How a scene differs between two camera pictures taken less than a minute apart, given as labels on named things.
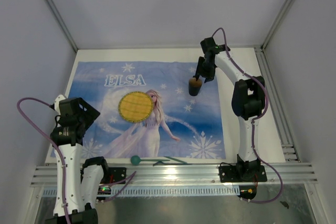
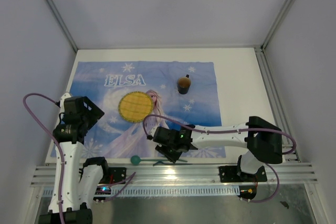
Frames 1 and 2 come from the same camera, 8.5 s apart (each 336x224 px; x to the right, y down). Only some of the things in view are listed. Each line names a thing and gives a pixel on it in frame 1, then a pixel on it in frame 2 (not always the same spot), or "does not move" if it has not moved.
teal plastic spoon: (136, 160) does not move
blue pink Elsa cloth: (146, 112) does not move
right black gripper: (209, 75) -> (172, 157)
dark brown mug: (194, 86) -> (184, 84)
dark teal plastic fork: (161, 163) does not move
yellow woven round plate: (135, 106) does not move
